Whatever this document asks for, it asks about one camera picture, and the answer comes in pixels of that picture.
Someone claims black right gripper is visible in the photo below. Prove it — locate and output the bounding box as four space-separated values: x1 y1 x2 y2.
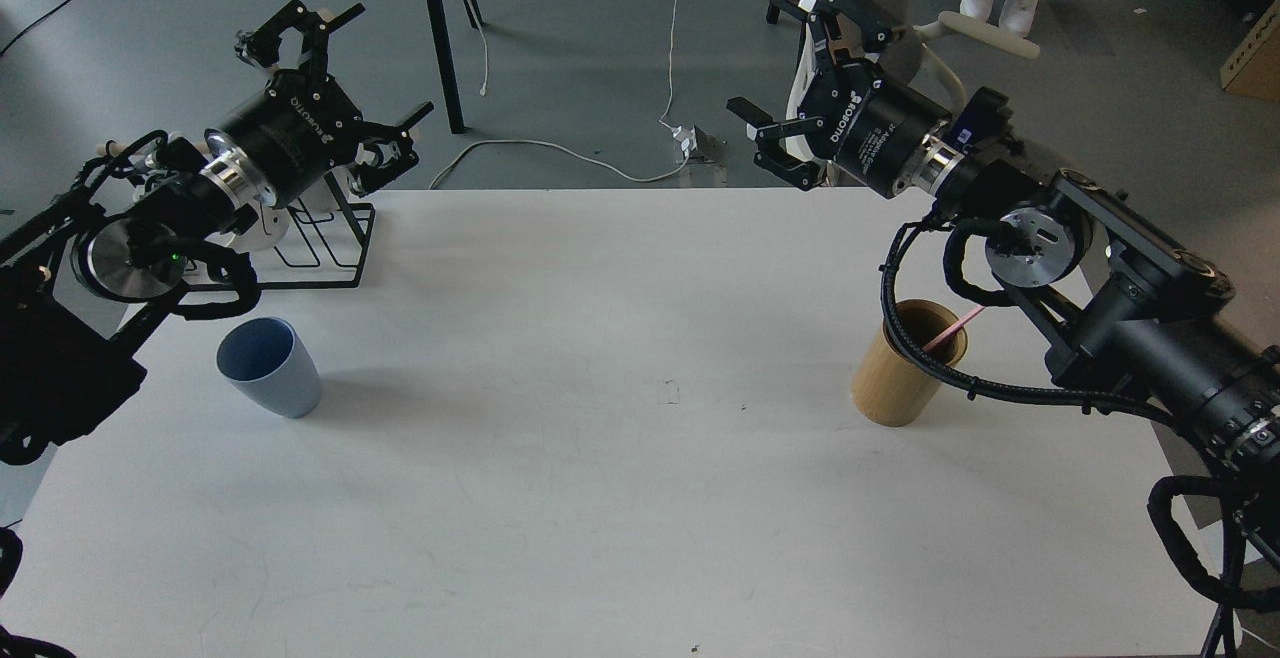
724 0 954 198

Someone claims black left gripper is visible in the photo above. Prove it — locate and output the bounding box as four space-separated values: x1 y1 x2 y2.
204 0 436 209

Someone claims blue plastic cup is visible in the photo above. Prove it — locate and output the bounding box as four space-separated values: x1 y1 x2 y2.
215 317 323 419

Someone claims pink chopstick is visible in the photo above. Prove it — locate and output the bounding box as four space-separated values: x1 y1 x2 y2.
923 303 986 352

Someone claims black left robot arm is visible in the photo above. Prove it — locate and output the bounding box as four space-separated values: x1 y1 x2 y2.
1 0 433 466

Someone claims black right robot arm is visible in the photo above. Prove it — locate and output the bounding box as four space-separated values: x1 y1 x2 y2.
727 0 1279 657

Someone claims white mug rear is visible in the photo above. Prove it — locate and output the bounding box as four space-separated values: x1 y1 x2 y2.
292 172 349 221

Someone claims white mug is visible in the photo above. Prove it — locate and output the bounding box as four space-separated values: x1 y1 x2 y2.
292 172 349 221
209 202 291 253

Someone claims white mug front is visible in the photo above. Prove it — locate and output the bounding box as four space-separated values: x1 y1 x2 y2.
209 202 291 253

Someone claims grey office chair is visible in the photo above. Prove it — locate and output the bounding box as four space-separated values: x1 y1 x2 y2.
765 0 1041 186

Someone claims white power adapter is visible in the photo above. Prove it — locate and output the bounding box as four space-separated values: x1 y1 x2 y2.
671 125 701 161

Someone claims black table leg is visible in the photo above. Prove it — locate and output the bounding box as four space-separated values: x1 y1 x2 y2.
425 0 483 134

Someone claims white sneaker right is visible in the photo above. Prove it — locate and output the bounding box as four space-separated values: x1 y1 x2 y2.
998 0 1041 38

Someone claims bamboo cylinder holder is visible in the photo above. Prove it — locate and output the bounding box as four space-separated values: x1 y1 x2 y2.
851 300 957 428

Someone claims cardboard box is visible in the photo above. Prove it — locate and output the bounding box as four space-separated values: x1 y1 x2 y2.
1219 0 1279 102

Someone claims black wire mug rack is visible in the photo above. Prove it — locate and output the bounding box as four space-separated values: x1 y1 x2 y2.
248 166 376 291

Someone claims white power cable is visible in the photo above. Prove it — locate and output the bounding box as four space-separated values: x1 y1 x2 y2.
428 0 691 191

